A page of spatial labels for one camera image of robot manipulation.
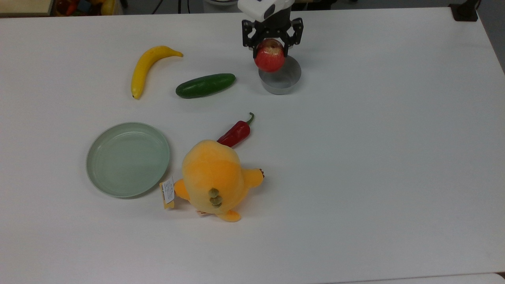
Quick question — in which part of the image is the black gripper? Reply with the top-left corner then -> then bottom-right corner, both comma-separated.
241,6 -> 304,58

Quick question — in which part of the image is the red apple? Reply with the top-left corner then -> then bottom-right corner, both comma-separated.
254,38 -> 286,73

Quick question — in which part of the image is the grey bowl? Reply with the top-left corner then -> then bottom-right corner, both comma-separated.
258,55 -> 302,95

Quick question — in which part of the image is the green cucumber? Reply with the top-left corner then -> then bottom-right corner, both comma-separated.
175,73 -> 237,99

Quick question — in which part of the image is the red chili pepper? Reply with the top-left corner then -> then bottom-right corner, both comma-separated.
216,112 -> 255,148

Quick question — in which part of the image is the yellow banana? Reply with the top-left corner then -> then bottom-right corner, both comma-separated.
131,45 -> 184,100

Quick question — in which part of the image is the orange plush dinosaur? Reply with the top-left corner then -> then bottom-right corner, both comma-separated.
159,139 -> 265,223

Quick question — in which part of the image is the pile of colourful toys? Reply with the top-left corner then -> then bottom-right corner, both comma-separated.
54,0 -> 121,17

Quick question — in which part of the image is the pale green plate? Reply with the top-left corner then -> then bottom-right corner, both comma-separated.
86,121 -> 171,199

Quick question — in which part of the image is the black stand base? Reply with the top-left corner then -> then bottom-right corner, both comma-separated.
451,0 -> 479,22

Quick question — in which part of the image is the wooden box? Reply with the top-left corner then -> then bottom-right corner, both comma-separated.
0,0 -> 54,17

